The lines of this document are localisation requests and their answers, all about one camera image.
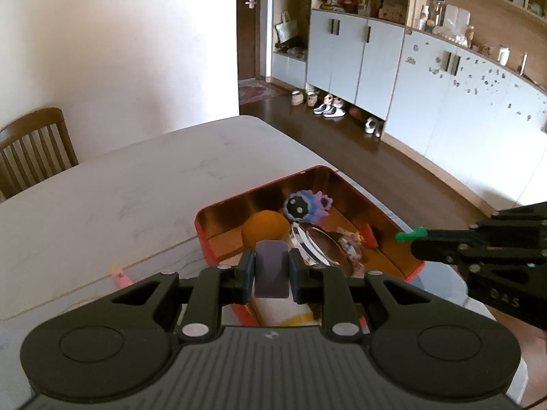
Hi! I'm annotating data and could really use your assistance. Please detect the wooden chair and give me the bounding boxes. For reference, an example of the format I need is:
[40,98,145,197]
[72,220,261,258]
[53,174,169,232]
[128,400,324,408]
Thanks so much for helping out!
[0,107,80,201]

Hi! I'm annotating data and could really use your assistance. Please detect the purple spiky toy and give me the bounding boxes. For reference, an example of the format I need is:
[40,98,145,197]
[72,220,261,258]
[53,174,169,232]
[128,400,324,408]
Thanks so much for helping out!
[283,190,334,225]

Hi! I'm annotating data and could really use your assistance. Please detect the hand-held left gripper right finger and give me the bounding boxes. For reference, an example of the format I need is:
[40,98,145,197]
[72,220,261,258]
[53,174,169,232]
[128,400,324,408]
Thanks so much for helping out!
[288,250,432,343]

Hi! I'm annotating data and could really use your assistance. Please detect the red tin box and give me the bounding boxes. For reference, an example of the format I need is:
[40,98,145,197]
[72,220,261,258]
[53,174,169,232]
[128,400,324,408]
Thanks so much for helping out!
[194,165,424,329]

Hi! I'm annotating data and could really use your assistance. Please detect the dark wooden door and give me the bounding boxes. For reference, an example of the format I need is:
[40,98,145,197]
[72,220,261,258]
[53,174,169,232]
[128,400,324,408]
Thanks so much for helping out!
[237,0,275,83]

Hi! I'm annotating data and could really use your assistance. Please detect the white tote bag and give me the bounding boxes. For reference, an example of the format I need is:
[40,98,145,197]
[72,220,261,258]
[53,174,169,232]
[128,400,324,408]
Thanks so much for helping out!
[274,10,300,46]

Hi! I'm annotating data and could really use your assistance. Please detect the orange round disc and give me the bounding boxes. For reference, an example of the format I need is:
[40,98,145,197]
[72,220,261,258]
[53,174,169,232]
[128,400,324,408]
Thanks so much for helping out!
[241,210,292,251]

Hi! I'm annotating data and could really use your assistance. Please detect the small green pin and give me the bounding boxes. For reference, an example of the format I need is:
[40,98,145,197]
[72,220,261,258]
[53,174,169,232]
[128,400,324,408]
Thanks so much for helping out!
[395,227,428,244]

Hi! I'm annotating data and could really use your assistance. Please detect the patterned red rug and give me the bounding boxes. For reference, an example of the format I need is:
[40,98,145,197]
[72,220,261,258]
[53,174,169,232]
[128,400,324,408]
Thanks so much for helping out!
[238,79,290,106]

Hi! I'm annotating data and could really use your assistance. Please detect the grey wall cabinet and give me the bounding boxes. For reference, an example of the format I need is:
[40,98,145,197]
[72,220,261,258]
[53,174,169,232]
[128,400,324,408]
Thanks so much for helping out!
[269,0,547,219]

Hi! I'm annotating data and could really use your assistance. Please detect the clear plastic object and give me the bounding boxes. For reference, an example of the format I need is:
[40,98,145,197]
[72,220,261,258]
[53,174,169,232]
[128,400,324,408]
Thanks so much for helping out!
[291,221,355,275]

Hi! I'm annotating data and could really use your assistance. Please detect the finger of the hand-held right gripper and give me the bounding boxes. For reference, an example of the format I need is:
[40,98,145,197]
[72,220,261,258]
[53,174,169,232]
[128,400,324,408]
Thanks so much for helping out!
[425,201,547,244]
[409,239,547,280]

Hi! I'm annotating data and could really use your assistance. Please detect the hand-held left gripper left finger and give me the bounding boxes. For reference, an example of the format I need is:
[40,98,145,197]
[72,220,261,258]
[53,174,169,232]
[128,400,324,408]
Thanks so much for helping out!
[109,250,257,343]

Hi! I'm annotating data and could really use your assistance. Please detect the pink clip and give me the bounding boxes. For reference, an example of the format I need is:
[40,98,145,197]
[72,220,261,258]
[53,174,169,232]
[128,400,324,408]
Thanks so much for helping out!
[110,264,136,287]

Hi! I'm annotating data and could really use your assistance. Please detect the red fries carton toy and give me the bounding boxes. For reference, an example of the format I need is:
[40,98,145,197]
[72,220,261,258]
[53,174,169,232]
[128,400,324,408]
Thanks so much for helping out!
[356,224,379,249]

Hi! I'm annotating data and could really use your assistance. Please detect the grey purple block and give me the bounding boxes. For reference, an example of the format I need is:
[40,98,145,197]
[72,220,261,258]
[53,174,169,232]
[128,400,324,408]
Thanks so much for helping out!
[253,240,291,299]

